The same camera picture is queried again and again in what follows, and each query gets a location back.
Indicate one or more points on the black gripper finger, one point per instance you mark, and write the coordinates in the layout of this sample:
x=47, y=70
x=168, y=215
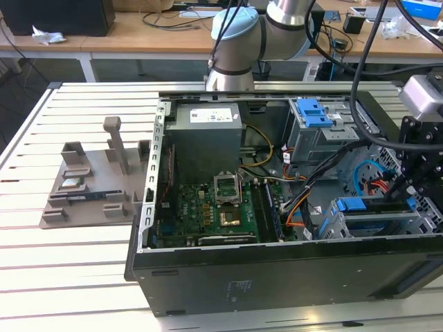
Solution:
x=429, y=180
x=405, y=138

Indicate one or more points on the hard disk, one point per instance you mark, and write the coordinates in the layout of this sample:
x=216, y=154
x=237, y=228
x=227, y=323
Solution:
x=351, y=204

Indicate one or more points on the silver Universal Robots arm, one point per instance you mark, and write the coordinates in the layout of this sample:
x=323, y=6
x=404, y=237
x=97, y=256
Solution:
x=239, y=45

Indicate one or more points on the grey metal disk bay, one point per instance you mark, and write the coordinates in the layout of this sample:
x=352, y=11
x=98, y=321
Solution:
x=380, y=218

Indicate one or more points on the grey drive cage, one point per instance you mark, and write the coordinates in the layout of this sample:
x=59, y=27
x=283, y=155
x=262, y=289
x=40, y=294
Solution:
x=311, y=145

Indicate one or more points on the blue plastic drive latch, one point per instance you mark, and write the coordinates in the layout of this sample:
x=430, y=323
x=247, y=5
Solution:
x=313, y=114

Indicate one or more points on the white open box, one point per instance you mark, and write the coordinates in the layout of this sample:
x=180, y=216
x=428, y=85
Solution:
x=420, y=32

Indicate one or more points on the clear crumpled plastic bag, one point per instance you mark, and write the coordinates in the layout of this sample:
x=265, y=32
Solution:
x=394, y=27

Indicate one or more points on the black power adapter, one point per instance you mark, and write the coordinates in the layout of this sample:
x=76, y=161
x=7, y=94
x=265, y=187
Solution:
x=341, y=44

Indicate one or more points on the grey flat tray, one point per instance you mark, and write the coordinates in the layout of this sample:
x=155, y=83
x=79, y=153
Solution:
x=392, y=14

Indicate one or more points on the blue cardboard box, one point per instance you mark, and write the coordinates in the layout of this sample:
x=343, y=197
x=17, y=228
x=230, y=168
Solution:
x=429, y=8

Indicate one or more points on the blue RAM stick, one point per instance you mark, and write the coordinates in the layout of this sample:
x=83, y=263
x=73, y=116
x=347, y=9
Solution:
x=275, y=218

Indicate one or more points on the black waste bin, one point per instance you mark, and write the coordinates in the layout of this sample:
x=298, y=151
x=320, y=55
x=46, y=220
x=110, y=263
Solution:
x=262, y=71

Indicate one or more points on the black RAM slot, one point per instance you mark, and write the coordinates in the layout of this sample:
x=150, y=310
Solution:
x=259, y=214

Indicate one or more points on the thin metal locking lever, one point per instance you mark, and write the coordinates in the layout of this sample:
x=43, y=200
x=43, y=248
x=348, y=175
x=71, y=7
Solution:
x=238, y=186

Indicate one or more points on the black open PC case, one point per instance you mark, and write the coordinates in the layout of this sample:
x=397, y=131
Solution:
x=277, y=283

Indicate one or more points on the CPU socket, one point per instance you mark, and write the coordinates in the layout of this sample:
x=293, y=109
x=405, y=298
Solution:
x=230, y=218

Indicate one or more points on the grey power supply unit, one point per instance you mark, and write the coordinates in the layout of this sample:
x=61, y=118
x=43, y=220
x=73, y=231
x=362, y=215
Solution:
x=204, y=145

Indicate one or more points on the black graphics card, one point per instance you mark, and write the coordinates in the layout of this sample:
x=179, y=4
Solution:
x=225, y=239

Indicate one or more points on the green motherboard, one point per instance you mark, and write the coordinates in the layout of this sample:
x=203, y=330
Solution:
x=194, y=211

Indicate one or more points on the wooden desk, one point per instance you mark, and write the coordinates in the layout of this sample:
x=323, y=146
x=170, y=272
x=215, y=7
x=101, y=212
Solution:
x=138, y=41

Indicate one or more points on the brown parts rack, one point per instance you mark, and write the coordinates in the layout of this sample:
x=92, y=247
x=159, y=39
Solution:
x=100, y=211

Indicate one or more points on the dark RAM stick with label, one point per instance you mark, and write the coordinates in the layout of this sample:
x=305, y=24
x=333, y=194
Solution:
x=86, y=197

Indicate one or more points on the silver CPU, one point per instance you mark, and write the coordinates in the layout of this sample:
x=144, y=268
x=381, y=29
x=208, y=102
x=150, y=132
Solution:
x=73, y=182

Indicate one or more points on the crumpled white paper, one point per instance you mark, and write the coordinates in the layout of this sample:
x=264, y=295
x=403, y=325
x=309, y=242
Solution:
x=48, y=36

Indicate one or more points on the large black box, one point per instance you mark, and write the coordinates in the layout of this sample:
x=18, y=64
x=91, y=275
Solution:
x=52, y=17

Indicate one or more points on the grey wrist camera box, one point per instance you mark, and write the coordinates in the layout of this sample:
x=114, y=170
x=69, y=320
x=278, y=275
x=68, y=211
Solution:
x=418, y=97

